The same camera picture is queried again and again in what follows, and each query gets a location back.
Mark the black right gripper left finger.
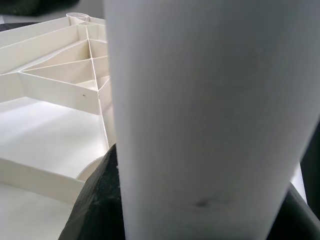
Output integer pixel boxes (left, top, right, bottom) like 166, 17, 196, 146
58, 143, 126, 240

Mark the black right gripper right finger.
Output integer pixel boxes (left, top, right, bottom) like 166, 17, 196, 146
271, 182, 320, 240

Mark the white plastic table top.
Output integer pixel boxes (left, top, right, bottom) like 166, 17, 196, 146
0, 12, 309, 240

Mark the white plastic table leg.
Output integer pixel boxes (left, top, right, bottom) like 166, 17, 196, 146
103, 0, 320, 240

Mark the black table cloth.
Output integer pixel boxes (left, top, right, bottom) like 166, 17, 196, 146
0, 0, 320, 216

